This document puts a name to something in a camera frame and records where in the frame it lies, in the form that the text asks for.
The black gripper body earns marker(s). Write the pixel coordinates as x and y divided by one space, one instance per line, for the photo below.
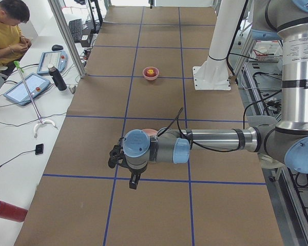
133 170

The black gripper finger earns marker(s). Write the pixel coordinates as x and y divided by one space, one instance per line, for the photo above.
134 180

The pink bowl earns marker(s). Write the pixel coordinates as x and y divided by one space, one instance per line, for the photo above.
151 78

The red apple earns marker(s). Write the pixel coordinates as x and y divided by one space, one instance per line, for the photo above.
150 72

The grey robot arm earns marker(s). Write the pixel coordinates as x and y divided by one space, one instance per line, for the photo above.
286 141

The pink plate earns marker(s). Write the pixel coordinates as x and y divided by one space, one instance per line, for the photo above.
150 132

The brown paper table cover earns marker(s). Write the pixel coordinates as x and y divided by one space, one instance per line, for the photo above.
214 199

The black water bottle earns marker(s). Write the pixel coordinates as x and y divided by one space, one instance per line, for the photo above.
57 78

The lower teach pendant tablet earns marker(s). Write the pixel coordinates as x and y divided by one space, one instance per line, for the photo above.
36 85

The teach pendant tablet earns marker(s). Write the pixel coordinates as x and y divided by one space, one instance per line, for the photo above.
36 85
56 58

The red cylinder tube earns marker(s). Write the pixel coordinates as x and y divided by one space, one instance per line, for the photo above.
11 212

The upper teach pendant tablet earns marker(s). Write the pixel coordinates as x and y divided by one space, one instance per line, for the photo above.
56 58

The black computer mouse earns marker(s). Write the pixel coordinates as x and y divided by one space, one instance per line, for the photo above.
57 48

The reacher grabber stick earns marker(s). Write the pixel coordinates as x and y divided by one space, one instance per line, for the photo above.
39 117

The black keyboard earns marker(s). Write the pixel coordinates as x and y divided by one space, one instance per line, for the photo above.
75 28

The person in yellow shirt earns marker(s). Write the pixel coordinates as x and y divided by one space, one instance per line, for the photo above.
13 44

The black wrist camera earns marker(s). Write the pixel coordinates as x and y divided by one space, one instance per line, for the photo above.
117 157

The small black pad with cable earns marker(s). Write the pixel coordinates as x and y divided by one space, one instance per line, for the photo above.
38 150

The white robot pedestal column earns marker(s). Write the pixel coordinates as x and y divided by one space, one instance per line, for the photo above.
213 73

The aluminium frame post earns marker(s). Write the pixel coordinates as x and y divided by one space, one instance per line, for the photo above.
63 27

